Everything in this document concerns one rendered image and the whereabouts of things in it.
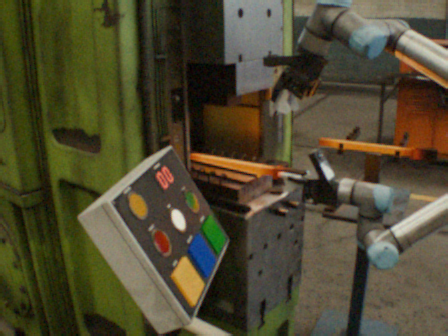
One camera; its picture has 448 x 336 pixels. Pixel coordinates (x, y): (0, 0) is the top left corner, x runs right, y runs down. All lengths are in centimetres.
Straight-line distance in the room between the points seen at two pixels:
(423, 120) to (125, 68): 394
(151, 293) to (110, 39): 65
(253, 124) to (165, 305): 102
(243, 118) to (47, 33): 79
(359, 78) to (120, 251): 831
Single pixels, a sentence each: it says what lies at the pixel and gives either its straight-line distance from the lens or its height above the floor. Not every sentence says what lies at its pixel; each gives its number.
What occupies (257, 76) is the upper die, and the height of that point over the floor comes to 131.
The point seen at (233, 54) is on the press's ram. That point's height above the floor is 139.
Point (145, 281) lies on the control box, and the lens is 84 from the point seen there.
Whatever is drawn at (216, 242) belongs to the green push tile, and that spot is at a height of 100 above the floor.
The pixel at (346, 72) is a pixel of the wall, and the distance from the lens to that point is 899.
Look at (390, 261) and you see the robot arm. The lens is 121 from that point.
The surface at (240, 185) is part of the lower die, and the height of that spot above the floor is 98.
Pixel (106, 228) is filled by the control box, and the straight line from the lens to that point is 82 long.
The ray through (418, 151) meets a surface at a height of 103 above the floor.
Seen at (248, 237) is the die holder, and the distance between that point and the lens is 139.
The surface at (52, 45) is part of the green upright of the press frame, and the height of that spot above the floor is 143.
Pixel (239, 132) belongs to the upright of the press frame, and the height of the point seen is 105.
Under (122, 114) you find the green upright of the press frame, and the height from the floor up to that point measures 126.
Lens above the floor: 150
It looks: 19 degrees down
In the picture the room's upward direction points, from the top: 1 degrees counter-clockwise
